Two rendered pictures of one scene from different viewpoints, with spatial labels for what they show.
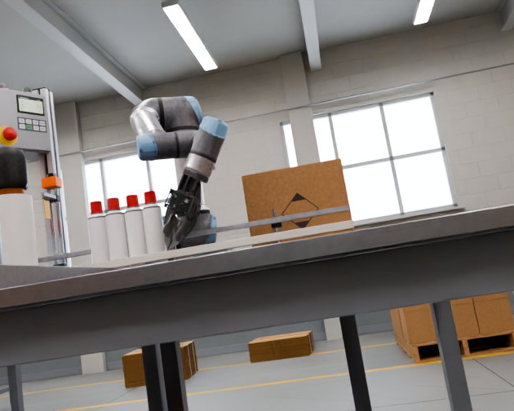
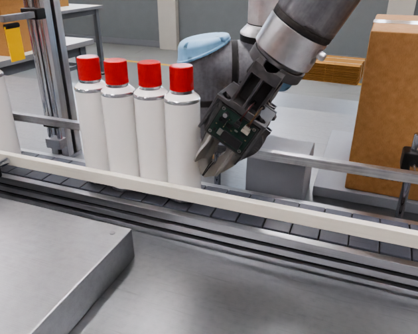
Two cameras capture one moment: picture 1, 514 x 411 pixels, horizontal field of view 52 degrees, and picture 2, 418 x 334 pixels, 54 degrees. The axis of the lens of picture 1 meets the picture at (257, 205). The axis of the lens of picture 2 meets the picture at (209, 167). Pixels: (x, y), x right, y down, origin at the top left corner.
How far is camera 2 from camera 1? 97 cm
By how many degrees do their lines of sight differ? 38
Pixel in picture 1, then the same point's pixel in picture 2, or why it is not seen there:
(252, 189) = (384, 63)
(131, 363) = not seen: hidden behind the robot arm
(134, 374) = not seen: hidden behind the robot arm
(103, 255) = (98, 156)
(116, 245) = (117, 150)
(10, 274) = not seen: outside the picture
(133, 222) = (146, 120)
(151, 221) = (176, 130)
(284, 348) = (334, 73)
